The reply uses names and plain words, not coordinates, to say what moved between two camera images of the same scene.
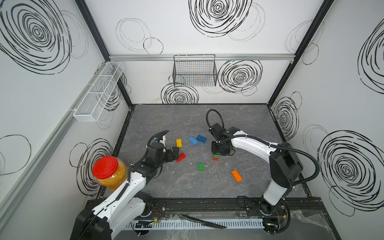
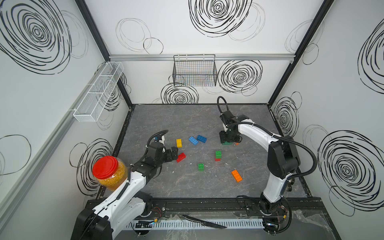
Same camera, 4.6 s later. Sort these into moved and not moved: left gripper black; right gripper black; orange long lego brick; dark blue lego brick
Moved: right gripper black
Not moved: left gripper black; orange long lego brick; dark blue lego brick
